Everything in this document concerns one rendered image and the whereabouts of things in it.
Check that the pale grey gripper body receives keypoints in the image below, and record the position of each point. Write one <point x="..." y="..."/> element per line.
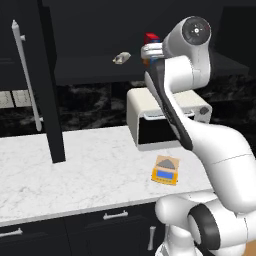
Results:
<point x="151" y="50"/>

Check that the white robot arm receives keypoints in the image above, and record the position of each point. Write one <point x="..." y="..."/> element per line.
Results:
<point x="220" y="156"/>

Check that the red boxed food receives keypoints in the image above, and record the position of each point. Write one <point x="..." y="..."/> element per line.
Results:
<point x="151" y="37"/>

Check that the small grey-beige food item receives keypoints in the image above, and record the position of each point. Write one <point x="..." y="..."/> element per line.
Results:
<point x="121" y="58"/>

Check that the black cabinet door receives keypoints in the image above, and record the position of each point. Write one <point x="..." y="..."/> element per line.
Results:
<point x="50" y="100"/>

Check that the cream toaster oven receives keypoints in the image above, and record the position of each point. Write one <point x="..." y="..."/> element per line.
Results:
<point x="140" y="106"/>

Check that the black drawer front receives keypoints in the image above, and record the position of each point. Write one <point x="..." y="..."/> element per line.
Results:
<point x="113" y="233"/>
<point x="33" y="241"/>

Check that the black base cupboard door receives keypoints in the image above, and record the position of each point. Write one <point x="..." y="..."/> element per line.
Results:
<point x="160" y="238"/>

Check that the white wall outlet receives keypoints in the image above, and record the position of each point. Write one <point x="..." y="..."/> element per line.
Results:
<point x="22" y="98"/>
<point x="6" y="99"/>

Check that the black closed wall cabinet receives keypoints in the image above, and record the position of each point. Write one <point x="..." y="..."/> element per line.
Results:
<point x="10" y="46"/>

